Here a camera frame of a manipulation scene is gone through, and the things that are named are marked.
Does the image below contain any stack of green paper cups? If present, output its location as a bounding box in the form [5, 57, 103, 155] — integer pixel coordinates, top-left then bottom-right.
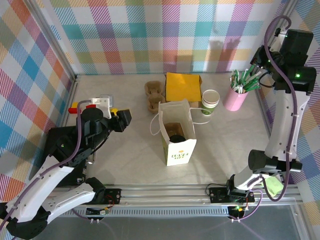
[201, 89, 221, 117]

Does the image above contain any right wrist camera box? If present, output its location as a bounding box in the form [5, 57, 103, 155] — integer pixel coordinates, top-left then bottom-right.
[273, 26, 288, 38]

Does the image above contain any pink straw holder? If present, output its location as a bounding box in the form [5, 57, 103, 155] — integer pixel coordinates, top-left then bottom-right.
[223, 86, 249, 112]

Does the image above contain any aluminium mounting rail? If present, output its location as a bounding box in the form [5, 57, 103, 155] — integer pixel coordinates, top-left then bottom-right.
[26, 184, 302, 209]

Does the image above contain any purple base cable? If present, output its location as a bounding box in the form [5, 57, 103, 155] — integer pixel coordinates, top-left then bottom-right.
[229, 192, 263, 222]
[72, 208, 92, 221]

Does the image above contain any slotted grey cable duct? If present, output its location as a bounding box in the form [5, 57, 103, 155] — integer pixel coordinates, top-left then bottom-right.
[37, 208, 232, 219]

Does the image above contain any black cup lid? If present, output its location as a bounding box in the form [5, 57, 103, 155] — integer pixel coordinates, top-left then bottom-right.
[169, 134, 186, 144]

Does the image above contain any light green cloth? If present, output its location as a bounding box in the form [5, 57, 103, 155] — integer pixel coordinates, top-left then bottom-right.
[262, 176, 284, 198]

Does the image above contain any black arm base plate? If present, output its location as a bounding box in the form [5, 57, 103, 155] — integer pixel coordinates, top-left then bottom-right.
[208, 186, 256, 204]
[75, 187, 123, 206]

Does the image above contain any white wrapped straw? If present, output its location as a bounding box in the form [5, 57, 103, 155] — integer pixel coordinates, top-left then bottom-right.
[241, 72, 262, 91]

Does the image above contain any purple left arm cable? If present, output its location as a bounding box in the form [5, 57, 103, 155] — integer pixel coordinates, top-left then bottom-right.
[0, 99, 92, 226]

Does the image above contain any stack of cardboard cup carriers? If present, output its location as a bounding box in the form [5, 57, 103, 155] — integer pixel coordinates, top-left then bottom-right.
[144, 81, 166, 113]

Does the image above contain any white printed paper bag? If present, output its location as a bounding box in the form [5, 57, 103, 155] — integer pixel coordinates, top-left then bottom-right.
[149, 98, 213, 167]

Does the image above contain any aluminium side rail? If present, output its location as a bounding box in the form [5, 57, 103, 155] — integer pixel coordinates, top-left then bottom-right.
[27, 74, 80, 188]
[253, 87, 301, 193]

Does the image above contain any yellow napkin stack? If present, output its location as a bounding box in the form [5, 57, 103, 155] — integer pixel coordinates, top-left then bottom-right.
[165, 72, 203, 103]

